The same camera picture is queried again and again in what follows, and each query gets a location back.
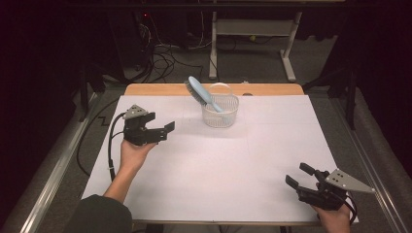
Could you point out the white metal stand frame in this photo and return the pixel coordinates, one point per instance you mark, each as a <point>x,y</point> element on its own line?
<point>252,27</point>

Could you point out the person's right hand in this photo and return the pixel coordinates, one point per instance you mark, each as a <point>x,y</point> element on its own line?
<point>335,221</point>

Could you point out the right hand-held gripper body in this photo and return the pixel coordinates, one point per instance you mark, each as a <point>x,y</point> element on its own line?
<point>324,195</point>

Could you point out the light blue hairbrush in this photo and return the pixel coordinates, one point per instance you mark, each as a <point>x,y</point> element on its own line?
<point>201,90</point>

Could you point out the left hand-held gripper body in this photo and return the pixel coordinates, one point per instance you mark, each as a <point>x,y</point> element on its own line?
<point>142,134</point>

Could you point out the aluminium floor rail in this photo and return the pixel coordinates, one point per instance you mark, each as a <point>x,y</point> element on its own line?
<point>369,155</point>
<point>51,174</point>

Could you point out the person's left hand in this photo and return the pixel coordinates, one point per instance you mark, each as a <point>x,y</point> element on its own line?
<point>132,157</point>

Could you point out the white plastic basket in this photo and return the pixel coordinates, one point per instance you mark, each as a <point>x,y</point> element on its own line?
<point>222,118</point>

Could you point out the dark stand leg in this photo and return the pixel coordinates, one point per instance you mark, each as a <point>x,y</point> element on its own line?
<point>350,97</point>
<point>85,93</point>

